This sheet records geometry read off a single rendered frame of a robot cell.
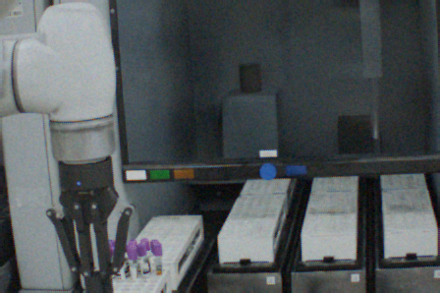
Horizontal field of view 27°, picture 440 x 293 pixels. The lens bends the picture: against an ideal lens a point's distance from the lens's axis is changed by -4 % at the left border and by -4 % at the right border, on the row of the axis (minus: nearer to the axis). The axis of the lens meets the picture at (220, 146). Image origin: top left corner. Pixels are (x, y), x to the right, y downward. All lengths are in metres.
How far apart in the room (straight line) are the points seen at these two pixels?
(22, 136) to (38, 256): 0.24
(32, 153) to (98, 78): 0.61
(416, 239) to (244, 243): 0.32
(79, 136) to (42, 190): 0.60
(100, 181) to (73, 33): 0.20
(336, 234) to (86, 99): 0.63
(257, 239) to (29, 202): 0.46
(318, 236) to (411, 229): 0.17
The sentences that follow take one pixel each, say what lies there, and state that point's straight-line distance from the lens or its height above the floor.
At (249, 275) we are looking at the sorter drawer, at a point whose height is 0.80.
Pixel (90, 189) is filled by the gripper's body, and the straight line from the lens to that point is 1.25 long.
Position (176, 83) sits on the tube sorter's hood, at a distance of 1.69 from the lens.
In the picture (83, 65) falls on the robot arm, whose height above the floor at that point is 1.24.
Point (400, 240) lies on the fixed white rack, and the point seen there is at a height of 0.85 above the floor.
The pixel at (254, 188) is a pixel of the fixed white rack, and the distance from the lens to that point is 2.04.
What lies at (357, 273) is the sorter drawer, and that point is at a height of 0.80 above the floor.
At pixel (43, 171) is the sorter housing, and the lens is 1.81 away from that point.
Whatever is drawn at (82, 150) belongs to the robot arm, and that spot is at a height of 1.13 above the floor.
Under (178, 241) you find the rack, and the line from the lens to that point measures 1.70.
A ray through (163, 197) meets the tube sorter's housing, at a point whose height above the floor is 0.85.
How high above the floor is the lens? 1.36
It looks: 11 degrees down
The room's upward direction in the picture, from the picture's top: 4 degrees counter-clockwise
